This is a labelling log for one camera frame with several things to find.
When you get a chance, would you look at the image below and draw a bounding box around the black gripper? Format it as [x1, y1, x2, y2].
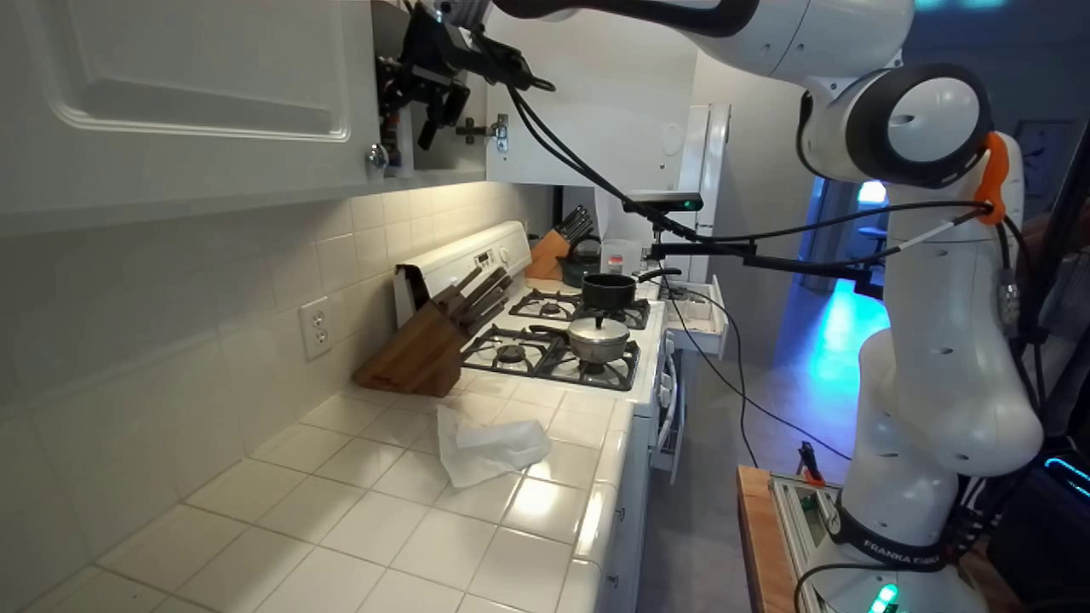
[377, 4, 503, 152]

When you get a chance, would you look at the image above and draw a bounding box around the white cupboard carcass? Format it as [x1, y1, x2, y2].
[372, 0, 494, 195]

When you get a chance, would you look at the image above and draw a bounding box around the open white cupboard door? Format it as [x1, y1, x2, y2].
[483, 0, 710, 189]

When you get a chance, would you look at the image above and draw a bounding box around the closed white cupboard door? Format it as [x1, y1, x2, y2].
[0, 0, 386, 225]

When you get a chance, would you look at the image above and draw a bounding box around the black kettle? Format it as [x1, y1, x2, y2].
[559, 231, 606, 285]

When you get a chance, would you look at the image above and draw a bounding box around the wooden knife block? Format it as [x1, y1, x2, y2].
[350, 298, 470, 403]

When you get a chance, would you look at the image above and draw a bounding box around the black cooking pot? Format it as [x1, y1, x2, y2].
[580, 264, 684, 320]

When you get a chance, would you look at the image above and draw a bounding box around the white gas stove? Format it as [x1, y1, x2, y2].
[387, 217, 695, 613]

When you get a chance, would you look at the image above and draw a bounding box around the silver pan with lid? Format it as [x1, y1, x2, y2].
[526, 317, 640, 369]

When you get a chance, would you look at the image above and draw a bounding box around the white crumpled cloth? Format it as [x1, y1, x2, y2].
[432, 403, 556, 495]

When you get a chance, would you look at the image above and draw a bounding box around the red black clamp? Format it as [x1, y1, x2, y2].
[793, 439, 828, 486]

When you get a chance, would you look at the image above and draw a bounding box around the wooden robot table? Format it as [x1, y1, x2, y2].
[731, 462, 1024, 613]

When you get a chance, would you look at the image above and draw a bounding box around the metal mounting plate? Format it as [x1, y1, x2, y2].
[771, 469, 850, 574]

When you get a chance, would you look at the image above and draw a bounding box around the dark cupboard door handle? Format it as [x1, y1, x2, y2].
[454, 113, 512, 150]

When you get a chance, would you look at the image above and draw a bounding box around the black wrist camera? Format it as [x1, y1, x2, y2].
[470, 29, 559, 95]

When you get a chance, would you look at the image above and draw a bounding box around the thick black cable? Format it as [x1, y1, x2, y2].
[503, 79, 1006, 250]

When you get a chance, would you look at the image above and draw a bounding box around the white wall outlet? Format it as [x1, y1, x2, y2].
[295, 294, 336, 365]

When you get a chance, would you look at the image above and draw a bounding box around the black stereo camera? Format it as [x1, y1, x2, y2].
[620, 189, 706, 217]

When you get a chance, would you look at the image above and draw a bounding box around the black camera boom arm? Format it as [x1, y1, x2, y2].
[648, 209, 891, 304]

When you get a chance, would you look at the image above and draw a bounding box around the thin black cable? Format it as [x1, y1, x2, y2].
[663, 285, 858, 465]

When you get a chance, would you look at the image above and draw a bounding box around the orange cable clip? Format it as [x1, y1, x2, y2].
[972, 130, 1016, 231]

